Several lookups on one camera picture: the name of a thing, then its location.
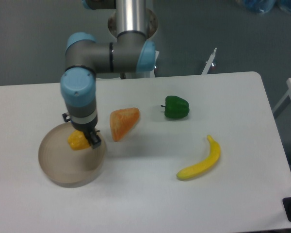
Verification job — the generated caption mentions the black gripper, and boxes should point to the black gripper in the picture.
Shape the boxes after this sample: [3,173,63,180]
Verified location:
[62,112,101,149]

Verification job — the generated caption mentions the yellow bell pepper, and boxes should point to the yellow bell pepper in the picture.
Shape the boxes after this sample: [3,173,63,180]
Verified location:
[67,130,90,150]

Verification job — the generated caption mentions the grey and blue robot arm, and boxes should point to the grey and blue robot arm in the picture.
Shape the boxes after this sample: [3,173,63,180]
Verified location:
[60,0,155,149]

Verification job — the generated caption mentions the beige round plate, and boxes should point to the beige round plate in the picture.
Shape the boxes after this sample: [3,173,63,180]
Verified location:
[38,123,107,188]

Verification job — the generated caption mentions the green bell pepper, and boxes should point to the green bell pepper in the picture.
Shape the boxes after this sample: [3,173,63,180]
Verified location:
[161,96,190,119]

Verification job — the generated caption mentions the orange triangular bread slice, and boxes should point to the orange triangular bread slice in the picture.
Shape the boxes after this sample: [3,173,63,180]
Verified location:
[110,107,140,142]

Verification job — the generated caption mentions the yellow banana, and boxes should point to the yellow banana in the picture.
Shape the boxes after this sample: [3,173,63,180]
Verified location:
[176,135,221,181]

